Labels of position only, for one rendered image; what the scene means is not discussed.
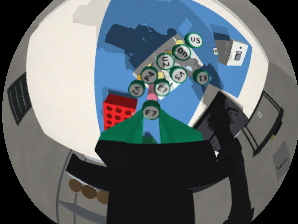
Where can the centrifuge tube with dark green cap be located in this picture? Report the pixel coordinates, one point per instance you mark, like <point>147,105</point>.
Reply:
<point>180,51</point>

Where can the clear conical tube with pink liquid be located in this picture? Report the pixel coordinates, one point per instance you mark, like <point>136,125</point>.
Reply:
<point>151,108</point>

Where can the red tube rack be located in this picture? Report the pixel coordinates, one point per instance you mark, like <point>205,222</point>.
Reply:
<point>117,102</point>

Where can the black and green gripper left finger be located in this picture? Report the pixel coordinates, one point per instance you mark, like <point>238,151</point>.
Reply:
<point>125,131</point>

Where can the green tube rack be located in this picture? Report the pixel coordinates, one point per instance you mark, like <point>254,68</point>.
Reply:
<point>148,140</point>

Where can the white test tube rack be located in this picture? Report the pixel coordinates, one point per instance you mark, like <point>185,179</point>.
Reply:
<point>162,49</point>

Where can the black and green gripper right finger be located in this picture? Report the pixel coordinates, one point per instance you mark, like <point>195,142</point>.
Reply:
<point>175,130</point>

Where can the conical tube with orange liquid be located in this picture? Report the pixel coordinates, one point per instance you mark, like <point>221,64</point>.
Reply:
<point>137,88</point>

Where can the blue bench mat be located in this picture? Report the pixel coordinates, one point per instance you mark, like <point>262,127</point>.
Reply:
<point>132,30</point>

